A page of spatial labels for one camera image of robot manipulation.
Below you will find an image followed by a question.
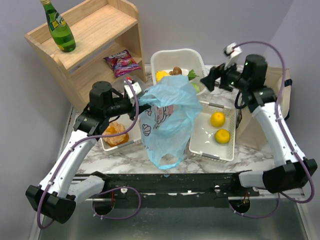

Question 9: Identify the yellow lemon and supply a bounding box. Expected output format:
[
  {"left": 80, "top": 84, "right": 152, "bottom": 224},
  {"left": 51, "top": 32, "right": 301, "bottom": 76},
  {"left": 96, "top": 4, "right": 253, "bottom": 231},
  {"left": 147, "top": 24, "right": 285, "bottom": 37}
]
[{"left": 210, "top": 112, "right": 226, "bottom": 128}]

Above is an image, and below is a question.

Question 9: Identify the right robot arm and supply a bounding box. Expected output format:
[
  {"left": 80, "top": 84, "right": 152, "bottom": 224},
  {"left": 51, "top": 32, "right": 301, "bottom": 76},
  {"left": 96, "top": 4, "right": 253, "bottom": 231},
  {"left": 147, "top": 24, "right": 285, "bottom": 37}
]
[{"left": 200, "top": 54, "right": 318, "bottom": 193}]

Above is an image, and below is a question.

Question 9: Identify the red chili pepper toy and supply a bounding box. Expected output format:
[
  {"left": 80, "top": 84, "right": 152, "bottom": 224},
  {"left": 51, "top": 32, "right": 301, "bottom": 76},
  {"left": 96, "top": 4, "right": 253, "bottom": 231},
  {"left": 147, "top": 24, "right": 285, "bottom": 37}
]
[{"left": 187, "top": 69, "right": 199, "bottom": 81}]

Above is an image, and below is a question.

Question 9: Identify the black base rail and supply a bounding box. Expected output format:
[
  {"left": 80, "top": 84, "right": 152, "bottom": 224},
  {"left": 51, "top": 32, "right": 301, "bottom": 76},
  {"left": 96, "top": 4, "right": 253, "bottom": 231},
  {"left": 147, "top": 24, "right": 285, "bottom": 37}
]
[{"left": 92, "top": 171, "right": 259, "bottom": 209}]

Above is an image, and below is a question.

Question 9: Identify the green lime toy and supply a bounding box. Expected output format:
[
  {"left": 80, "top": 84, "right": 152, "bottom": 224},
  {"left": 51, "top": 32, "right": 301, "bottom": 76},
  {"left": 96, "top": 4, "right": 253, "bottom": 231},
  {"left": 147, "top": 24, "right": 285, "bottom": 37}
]
[{"left": 214, "top": 129, "right": 231, "bottom": 144}]

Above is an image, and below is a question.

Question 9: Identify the orange bread slice toy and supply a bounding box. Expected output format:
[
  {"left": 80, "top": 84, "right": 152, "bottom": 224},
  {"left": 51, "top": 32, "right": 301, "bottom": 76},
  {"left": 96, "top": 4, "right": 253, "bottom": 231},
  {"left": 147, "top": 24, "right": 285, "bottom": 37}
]
[{"left": 102, "top": 121, "right": 129, "bottom": 147}]

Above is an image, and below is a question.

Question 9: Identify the brown mushroom toy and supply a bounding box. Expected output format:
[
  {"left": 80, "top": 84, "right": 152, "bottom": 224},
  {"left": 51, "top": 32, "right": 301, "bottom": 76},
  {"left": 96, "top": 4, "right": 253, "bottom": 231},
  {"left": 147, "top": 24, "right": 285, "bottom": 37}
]
[{"left": 169, "top": 66, "right": 182, "bottom": 76}]

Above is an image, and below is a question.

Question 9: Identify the floral canvas tote bag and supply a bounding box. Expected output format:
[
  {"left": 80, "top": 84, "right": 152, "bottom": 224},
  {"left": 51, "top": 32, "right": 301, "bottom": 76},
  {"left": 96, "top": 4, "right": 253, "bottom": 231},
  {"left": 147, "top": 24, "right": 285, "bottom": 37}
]
[{"left": 234, "top": 64, "right": 293, "bottom": 150}]

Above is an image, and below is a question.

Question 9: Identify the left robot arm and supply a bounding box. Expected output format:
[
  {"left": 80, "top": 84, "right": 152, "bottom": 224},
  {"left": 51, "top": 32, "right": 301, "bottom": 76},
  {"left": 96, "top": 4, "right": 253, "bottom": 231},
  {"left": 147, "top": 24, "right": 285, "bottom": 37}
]
[{"left": 25, "top": 79, "right": 149, "bottom": 229}]

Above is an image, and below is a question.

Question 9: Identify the large white plastic tub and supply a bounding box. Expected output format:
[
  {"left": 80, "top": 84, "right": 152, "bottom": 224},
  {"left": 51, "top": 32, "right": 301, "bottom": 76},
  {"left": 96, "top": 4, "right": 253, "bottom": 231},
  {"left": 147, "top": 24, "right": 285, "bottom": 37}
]
[{"left": 150, "top": 48, "right": 208, "bottom": 98}]

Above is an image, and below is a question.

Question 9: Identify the pink candy bag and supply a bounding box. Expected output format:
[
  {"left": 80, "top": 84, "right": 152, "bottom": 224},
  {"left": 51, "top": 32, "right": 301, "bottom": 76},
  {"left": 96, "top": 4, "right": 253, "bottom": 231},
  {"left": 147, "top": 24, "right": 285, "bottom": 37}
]
[{"left": 103, "top": 49, "right": 141, "bottom": 78}]

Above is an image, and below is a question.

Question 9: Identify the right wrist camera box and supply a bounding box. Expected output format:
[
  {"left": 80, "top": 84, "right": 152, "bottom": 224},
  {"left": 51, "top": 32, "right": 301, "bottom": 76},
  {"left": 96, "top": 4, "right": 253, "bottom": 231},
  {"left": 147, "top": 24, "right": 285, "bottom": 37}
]
[{"left": 223, "top": 42, "right": 242, "bottom": 70}]

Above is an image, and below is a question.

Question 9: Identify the green lettuce toy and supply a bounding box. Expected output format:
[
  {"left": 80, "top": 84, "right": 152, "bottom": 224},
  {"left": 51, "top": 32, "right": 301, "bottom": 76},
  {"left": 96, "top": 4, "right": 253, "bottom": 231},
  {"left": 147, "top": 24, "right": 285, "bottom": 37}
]
[{"left": 191, "top": 82, "right": 201, "bottom": 93}]

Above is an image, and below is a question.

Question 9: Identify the small black tool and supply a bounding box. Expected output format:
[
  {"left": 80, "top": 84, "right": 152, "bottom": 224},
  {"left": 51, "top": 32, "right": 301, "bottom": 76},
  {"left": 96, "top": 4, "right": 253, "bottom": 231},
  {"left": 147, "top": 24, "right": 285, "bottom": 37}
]
[{"left": 219, "top": 83, "right": 233, "bottom": 92}]

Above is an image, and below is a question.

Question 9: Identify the white perforated plastic basket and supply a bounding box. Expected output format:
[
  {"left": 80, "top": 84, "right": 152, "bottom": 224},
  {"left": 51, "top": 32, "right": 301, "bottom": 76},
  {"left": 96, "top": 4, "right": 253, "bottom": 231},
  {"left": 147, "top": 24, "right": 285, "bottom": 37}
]
[{"left": 188, "top": 101, "right": 236, "bottom": 163}]

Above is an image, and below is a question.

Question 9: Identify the light blue plastic grocery bag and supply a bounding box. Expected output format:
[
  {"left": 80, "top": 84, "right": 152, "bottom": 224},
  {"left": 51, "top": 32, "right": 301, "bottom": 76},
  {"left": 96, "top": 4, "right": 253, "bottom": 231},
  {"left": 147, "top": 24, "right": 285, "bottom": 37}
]
[{"left": 138, "top": 75, "right": 202, "bottom": 170}]

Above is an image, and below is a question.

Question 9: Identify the wooden shelf unit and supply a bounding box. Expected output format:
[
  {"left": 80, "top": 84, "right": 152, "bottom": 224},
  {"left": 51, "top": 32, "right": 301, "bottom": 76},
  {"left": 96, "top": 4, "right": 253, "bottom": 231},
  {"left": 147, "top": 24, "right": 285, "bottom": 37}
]
[{"left": 24, "top": 0, "right": 146, "bottom": 111}]

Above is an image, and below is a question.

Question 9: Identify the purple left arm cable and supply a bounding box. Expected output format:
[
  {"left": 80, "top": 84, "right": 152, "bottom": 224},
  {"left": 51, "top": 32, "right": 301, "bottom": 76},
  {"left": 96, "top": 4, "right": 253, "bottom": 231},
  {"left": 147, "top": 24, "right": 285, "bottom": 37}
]
[{"left": 36, "top": 79, "right": 142, "bottom": 230}]

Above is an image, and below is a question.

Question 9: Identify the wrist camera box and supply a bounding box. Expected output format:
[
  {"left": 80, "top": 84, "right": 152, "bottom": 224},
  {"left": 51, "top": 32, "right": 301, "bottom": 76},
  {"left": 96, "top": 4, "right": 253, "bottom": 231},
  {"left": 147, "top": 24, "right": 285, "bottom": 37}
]
[
  {"left": 223, "top": 42, "right": 242, "bottom": 70},
  {"left": 123, "top": 77, "right": 143, "bottom": 100}
]

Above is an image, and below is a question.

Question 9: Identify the yellow cabbage toy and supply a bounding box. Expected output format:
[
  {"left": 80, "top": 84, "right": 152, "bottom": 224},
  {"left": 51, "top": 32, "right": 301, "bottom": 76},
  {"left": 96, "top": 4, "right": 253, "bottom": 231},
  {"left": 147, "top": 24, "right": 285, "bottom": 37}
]
[{"left": 155, "top": 71, "right": 170, "bottom": 83}]

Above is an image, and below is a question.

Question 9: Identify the green glass bottle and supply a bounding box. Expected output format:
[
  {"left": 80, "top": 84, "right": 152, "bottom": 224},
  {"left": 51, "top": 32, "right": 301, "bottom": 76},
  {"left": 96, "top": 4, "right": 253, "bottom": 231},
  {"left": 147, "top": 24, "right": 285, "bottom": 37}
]
[{"left": 40, "top": 0, "right": 76, "bottom": 53}]

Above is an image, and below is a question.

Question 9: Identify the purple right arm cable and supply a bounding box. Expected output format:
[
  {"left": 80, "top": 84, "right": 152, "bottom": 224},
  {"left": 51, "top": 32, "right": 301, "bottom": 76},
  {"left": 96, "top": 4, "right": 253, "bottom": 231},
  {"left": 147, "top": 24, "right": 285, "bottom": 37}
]
[{"left": 228, "top": 40, "right": 316, "bottom": 219}]

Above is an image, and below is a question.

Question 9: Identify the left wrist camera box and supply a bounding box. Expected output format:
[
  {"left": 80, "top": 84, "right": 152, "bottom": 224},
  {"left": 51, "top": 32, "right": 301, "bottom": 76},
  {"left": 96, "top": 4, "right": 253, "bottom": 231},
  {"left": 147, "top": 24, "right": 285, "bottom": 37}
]
[{"left": 123, "top": 77, "right": 143, "bottom": 100}]

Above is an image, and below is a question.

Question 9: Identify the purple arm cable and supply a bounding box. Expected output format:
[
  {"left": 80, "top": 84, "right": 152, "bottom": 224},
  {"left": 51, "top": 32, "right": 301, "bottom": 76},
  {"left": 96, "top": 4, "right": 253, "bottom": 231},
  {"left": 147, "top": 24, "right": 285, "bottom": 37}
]
[
  {"left": 228, "top": 40, "right": 316, "bottom": 219},
  {"left": 36, "top": 79, "right": 142, "bottom": 230}
]

